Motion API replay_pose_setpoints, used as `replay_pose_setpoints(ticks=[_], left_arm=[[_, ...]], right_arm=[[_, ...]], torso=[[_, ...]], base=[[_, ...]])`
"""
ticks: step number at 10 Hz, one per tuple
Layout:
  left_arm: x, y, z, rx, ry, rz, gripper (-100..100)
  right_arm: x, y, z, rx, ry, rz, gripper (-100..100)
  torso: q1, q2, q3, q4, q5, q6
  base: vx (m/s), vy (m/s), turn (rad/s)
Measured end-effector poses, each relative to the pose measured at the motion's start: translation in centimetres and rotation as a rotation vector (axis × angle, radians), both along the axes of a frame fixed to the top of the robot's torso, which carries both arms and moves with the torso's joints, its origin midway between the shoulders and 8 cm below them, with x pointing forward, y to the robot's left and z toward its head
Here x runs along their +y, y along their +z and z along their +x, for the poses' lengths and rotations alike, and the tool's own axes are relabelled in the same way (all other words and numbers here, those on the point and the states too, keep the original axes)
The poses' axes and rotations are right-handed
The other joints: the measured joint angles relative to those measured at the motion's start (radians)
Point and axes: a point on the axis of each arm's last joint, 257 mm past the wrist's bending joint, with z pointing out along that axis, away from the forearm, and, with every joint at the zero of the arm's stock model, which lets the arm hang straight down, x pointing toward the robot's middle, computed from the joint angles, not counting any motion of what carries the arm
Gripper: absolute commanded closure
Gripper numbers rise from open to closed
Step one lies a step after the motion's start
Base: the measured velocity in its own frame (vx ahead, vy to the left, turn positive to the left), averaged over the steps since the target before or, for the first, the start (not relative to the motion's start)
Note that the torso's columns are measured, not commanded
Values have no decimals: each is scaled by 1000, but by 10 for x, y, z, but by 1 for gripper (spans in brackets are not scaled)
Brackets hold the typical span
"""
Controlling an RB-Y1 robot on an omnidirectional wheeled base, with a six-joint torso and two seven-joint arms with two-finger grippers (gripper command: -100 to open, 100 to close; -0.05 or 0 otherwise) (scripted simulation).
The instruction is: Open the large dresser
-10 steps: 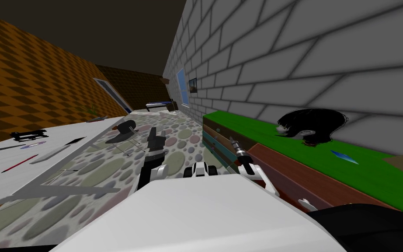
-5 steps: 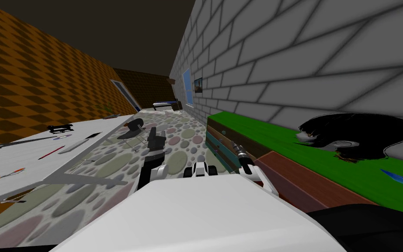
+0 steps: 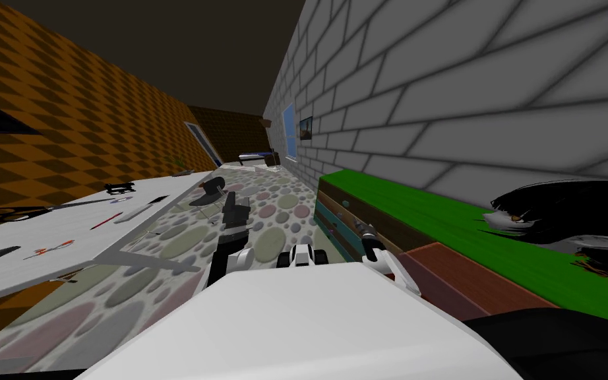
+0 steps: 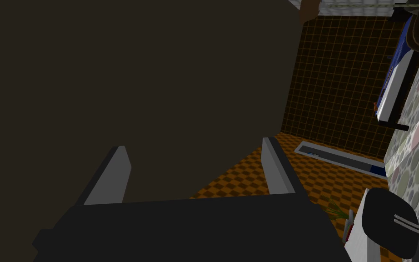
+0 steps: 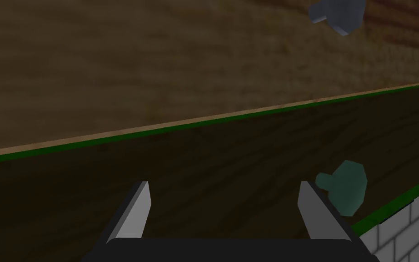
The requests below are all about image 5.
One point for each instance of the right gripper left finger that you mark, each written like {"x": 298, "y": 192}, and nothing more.
{"x": 134, "y": 215}

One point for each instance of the green round knob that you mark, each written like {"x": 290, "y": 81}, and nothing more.
{"x": 346, "y": 187}

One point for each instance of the grey round knob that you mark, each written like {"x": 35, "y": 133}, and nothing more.
{"x": 338, "y": 14}

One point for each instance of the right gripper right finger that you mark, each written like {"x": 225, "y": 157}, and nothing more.
{"x": 318, "y": 214}

